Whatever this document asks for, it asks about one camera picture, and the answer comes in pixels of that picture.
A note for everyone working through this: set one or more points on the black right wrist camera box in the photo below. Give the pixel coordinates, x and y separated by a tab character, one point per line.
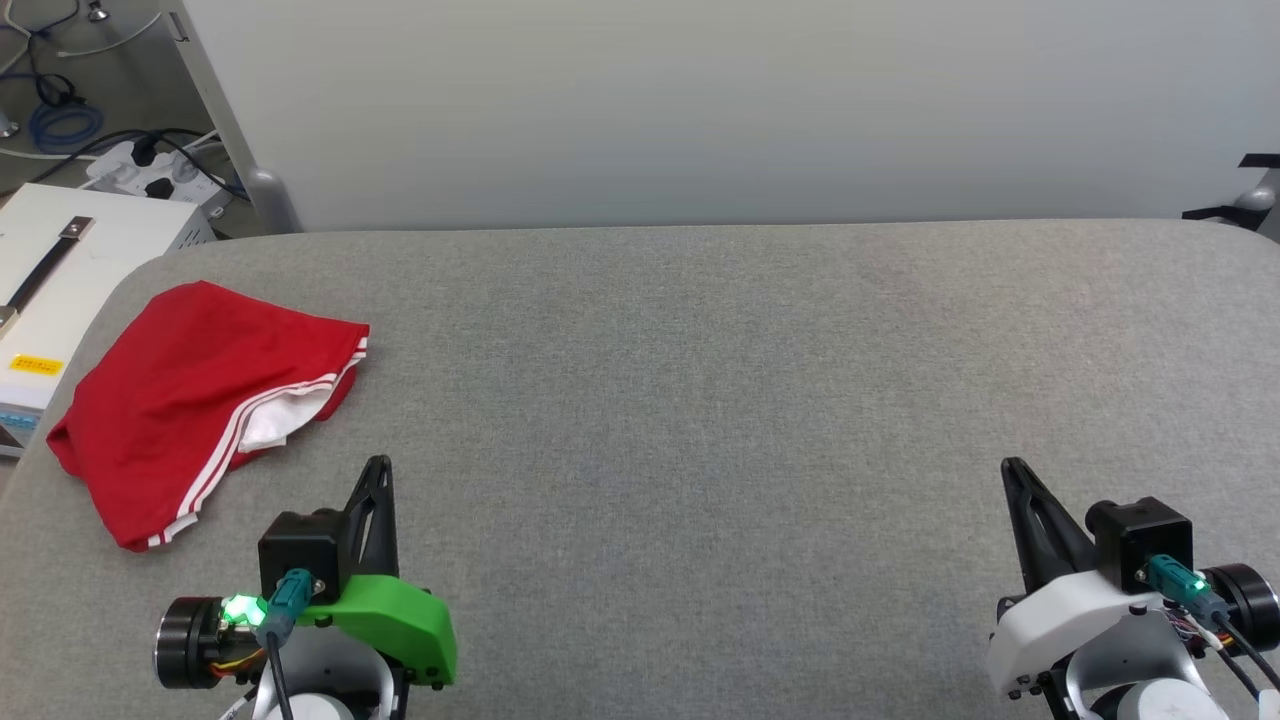
1140	540

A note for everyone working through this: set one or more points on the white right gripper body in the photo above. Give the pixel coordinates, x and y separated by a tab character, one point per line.
1060	630

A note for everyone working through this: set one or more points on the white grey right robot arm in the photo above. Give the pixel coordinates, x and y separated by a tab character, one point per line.
1245	600

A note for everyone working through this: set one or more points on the red and white basketball jersey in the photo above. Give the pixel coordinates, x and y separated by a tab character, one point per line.
180	380

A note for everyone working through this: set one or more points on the grey frame post black tape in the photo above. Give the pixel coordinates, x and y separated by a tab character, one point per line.
1258	198

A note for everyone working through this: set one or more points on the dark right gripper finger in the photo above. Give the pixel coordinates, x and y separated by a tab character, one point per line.
1068	545
1035	555

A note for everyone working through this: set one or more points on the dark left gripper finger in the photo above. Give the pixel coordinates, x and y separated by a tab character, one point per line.
385	540
358	530

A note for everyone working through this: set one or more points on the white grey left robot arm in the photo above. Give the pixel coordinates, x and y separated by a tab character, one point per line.
185	645

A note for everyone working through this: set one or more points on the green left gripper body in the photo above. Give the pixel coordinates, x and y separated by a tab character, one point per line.
400	620

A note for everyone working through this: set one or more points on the white equipment box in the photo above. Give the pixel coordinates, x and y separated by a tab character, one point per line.
100	260

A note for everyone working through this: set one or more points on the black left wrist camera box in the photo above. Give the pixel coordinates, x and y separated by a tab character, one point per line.
300	550

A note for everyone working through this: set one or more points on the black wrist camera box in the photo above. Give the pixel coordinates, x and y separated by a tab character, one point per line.
300	550
1140	540

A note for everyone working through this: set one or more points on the white power strip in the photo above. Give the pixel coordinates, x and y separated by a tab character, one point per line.
120	170

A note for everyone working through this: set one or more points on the grey metal frame post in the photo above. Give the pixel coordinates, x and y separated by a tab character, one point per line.
222	100

